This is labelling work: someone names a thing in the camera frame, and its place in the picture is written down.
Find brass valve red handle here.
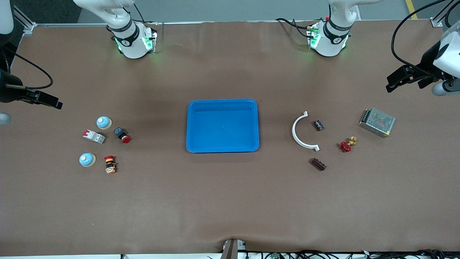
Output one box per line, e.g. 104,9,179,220
340,136,358,153

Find red push button black body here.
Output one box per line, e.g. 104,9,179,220
114,127,131,144

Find brown table mat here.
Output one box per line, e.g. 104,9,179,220
0,20,460,256

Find red orange emergency stop button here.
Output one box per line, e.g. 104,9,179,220
104,155,118,174

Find aluminium frame profile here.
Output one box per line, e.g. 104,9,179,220
13,5,37,35
431,0,460,27

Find metal mesh power supply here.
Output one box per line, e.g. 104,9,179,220
359,108,396,138

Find black base cable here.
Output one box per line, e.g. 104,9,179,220
275,17,313,39
135,2,158,26

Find black cable bundle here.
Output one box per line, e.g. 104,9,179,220
248,249,460,259

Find red and grey circuit breaker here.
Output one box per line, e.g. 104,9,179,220
82,129,106,144

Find dark brown terminal block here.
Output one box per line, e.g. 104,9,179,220
310,157,327,172

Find white half-ring pipe clamp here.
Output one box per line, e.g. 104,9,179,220
292,111,320,151

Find blue plastic tray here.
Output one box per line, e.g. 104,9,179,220
186,99,260,154

